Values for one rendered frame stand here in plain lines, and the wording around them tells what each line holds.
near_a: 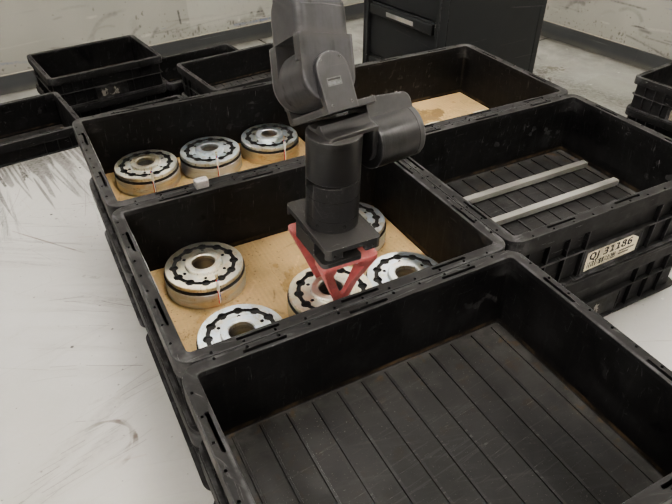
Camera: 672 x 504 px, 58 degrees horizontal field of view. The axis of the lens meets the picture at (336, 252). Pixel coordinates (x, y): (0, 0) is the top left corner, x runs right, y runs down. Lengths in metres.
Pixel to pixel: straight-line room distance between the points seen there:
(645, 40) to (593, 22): 0.37
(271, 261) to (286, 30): 0.36
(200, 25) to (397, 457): 3.78
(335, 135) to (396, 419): 0.30
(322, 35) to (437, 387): 0.39
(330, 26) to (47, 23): 3.37
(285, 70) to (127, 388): 0.50
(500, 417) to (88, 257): 0.76
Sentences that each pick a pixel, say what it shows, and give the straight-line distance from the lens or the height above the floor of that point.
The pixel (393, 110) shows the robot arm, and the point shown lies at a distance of 0.64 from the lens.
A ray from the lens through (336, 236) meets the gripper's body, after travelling 0.63.
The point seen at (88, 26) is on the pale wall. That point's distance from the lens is 3.98.
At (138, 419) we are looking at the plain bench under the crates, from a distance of 0.86.
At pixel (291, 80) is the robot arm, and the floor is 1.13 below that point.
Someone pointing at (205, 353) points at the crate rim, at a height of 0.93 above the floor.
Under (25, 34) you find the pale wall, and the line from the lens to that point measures 3.91.
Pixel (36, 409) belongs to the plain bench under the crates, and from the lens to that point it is 0.92.
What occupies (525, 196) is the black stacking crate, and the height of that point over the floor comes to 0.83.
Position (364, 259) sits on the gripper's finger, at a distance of 0.65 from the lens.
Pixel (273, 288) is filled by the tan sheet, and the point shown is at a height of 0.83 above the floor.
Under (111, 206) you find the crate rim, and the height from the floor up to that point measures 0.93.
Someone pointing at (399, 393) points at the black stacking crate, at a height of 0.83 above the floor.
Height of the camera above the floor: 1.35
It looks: 37 degrees down
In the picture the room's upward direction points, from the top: straight up
